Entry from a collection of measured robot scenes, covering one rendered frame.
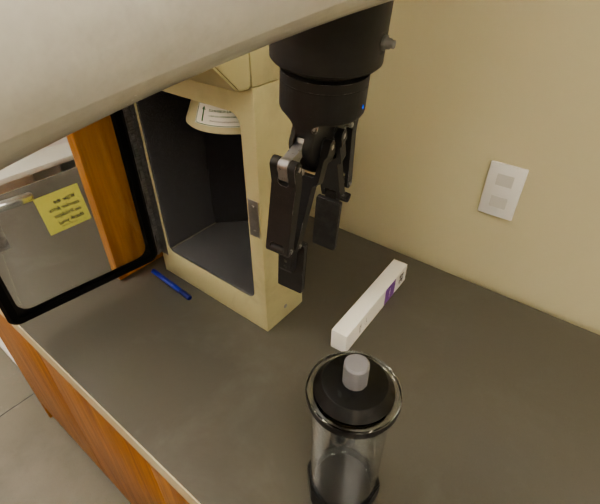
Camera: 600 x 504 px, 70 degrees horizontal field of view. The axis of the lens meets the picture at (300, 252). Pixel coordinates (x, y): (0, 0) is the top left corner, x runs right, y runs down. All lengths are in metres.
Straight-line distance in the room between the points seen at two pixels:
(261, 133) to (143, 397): 0.48
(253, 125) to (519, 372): 0.63
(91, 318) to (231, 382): 0.35
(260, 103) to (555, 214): 0.61
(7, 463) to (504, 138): 1.94
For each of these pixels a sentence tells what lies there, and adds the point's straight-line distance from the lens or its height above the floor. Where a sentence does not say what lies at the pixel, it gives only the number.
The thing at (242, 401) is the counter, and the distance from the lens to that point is 0.78.
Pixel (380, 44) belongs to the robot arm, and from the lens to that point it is 0.35.
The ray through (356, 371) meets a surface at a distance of 0.47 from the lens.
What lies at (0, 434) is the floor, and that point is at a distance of 2.17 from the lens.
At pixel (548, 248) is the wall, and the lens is 1.00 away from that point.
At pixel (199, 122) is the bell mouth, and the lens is 0.75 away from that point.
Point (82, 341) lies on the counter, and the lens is 0.95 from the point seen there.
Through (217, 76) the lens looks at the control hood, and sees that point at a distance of 0.58.
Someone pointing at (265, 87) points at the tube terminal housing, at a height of 1.41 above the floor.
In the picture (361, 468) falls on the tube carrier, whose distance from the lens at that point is 0.57.
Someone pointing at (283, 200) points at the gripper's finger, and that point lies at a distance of 0.37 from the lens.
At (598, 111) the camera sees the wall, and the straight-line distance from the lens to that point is 0.89.
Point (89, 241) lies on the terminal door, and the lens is 0.92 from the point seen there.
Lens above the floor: 1.58
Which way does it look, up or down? 37 degrees down
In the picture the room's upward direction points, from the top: straight up
